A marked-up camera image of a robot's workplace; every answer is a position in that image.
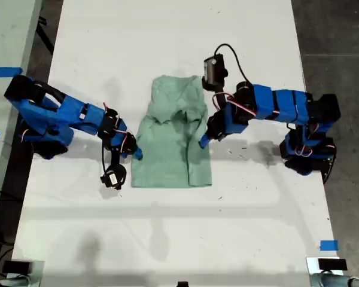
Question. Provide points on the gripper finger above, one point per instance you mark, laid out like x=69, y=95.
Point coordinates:
x=205, y=140
x=138, y=152
x=138, y=157
x=208, y=143

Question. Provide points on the pale green T-shirt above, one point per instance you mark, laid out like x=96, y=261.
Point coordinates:
x=164, y=167

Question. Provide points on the small black device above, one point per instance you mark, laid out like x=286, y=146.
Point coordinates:
x=182, y=284

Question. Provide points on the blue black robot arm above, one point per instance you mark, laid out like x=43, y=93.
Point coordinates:
x=272, y=103
x=71, y=113

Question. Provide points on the black table strut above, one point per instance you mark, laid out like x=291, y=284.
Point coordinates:
x=46, y=37

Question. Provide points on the long blue tape strip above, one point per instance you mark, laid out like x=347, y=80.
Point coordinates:
x=3, y=71

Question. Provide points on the blue tape square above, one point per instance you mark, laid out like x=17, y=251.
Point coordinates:
x=329, y=245

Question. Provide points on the small black box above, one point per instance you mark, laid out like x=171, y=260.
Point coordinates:
x=332, y=265
x=16, y=267

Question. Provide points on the black camera stalk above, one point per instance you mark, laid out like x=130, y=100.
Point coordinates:
x=220, y=92
x=115, y=158

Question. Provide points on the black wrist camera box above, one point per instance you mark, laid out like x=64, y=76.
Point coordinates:
x=113, y=177
x=214, y=71

